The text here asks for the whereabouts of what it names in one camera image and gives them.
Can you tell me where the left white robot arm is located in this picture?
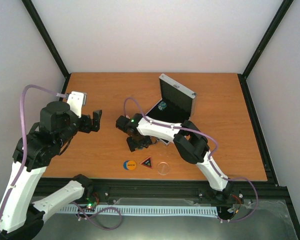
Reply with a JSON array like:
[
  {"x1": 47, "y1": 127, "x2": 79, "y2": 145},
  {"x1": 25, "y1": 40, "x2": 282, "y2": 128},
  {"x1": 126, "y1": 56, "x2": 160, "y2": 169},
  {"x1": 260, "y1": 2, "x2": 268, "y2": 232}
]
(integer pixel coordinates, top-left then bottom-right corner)
[{"x1": 0, "y1": 101, "x2": 102, "y2": 240}]

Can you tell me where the clear round dealer button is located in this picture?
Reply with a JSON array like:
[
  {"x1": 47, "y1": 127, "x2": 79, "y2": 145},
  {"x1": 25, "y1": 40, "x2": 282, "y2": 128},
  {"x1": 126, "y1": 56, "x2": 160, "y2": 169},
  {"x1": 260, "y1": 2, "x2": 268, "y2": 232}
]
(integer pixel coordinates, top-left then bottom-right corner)
[{"x1": 157, "y1": 161, "x2": 170, "y2": 176}]

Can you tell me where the aluminium poker case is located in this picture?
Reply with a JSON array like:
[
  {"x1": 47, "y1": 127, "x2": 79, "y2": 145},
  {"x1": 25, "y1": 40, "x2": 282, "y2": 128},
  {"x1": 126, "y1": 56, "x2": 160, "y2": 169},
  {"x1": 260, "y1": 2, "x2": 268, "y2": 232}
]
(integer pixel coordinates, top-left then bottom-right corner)
[{"x1": 146, "y1": 72, "x2": 198, "y2": 146}]

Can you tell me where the white slotted cable duct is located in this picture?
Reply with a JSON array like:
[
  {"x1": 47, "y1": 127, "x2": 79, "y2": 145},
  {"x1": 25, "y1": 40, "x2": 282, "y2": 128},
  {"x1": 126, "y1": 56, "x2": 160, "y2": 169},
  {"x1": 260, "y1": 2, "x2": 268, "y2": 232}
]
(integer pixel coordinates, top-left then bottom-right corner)
[{"x1": 59, "y1": 202, "x2": 219, "y2": 218}]

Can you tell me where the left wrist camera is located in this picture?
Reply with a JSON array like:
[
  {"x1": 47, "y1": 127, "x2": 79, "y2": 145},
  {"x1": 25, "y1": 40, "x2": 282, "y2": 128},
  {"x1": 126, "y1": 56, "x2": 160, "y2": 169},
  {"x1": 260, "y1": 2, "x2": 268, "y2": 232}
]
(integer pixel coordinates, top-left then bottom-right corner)
[{"x1": 66, "y1": 91, "x2": 87, "y2": 118}]

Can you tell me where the black aluminium frame rail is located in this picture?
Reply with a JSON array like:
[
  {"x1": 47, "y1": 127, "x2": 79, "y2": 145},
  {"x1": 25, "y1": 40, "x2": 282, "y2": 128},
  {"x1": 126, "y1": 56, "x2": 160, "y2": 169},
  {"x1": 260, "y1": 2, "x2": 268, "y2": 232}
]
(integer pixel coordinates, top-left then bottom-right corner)
[{"x1": 34, "y1": 177, "x2": 290, "y2": 206}]

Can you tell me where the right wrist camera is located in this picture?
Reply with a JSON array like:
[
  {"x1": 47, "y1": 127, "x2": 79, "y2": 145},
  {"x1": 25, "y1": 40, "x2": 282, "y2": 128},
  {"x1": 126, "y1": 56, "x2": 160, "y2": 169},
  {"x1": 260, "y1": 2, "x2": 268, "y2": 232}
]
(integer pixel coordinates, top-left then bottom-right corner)
[{"x1": 115, "y1": 115, "x2": 130, "y2": 133}]

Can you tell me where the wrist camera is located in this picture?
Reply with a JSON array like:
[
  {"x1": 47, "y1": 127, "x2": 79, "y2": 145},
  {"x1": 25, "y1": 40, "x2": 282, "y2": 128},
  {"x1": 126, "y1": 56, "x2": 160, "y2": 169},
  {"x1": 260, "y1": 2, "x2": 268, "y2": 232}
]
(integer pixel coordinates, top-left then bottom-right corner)
[
  {"x1": 66, "y1": 91, "x2": 87, "y2": 118},
  {"x1": 115, "y1": 115, "x2": 130, "y2": 133}
]

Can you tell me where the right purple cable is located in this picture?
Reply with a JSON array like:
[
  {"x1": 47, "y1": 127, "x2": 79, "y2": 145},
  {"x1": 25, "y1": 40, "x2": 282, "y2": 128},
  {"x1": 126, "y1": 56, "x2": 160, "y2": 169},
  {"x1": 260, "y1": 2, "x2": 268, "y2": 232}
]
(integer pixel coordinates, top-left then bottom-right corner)
[{"x1": 123, "y1": 96, "x2": 259, "y2": 224}]

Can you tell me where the orange blue round button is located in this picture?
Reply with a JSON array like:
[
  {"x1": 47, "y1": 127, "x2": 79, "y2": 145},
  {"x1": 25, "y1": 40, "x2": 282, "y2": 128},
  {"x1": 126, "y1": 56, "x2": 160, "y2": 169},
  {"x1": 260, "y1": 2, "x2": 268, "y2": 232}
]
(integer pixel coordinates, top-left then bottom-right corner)
[{"x1": 123, "y1": 160, "x2": 137, "y2": 171}]

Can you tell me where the red black triangular button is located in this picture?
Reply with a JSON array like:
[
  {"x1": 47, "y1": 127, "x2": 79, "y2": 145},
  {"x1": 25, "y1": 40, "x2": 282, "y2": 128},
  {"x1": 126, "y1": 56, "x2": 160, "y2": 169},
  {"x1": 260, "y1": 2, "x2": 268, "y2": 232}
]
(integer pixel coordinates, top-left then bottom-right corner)
[{"x1": 140, "y1": 156, "x2": 153, "y2": 169}]

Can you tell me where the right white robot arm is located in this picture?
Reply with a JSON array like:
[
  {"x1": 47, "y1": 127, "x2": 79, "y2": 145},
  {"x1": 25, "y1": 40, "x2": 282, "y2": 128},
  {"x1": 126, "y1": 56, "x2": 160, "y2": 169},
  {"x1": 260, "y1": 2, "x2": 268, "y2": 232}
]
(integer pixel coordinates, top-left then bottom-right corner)
[{"x1": 116, "y1": 113, "x2": 232, "y2": 203}]

